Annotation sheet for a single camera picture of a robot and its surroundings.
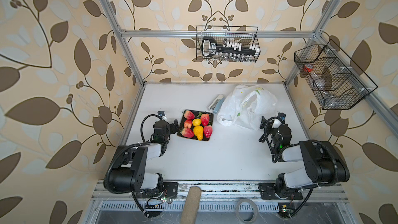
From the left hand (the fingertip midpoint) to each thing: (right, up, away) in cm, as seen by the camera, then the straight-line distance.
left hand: (169, 119), depth 92 cm
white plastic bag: (+47, +8, +6) cm, 48 cm away
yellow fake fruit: (+18, -6, -3) cm, 19 cm away
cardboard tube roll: (+14, -37, -26) cm, 47 cm away
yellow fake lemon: (+16, -2, +1) cm, 16 cm away
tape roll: (+43, -36, -25) cm, 62 cm away
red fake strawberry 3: (+21, +1, -1) cm, 21 cm away
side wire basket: (+84, +21, -19) cm, 89 cm away
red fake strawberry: (+11, -8, -2) cm, 13 cm away
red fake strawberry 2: (+23, -6, -3) cm, 24 cm away
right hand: (+61, 0, -2) cm, 61 cm away
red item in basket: (+81, +31, -5) cm, 86 cm away
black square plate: (+13, +3, +7) cm, 15 cm away
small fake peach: (+11, -3, +1) cm, 11 cm away
